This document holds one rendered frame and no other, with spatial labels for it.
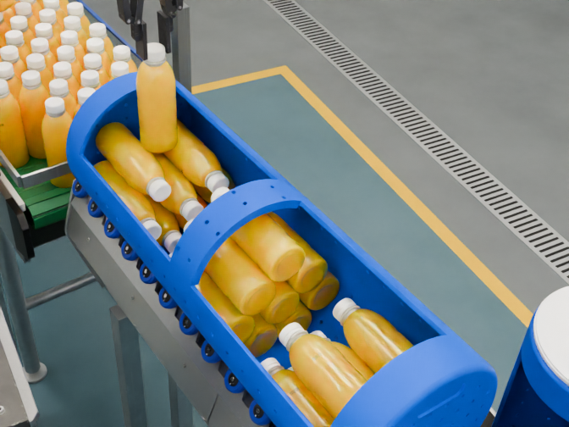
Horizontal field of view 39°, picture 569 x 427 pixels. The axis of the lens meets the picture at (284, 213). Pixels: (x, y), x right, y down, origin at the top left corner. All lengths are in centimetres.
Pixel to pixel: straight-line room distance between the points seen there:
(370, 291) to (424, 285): 159
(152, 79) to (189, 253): 34
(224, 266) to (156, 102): 35
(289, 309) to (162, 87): 45
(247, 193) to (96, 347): 149
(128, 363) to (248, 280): 83
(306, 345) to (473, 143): 259
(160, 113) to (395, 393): 70
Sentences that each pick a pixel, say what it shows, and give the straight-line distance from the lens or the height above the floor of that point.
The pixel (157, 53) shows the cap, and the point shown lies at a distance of 145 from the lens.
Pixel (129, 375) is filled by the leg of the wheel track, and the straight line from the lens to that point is 209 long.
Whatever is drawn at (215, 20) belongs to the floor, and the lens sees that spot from 446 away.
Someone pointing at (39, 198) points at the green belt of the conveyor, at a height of 90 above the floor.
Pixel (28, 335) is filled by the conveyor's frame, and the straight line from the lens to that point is 252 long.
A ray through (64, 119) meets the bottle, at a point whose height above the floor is 107.
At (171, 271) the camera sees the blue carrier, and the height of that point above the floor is 112.
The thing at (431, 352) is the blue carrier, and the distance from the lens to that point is 110.
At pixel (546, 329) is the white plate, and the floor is 104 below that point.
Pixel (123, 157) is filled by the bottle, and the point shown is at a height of 114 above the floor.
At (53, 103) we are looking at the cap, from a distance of 177.
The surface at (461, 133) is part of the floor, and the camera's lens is 374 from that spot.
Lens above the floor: 205
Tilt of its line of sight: 41 degrees down
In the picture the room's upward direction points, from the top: 4 degrees clockwise
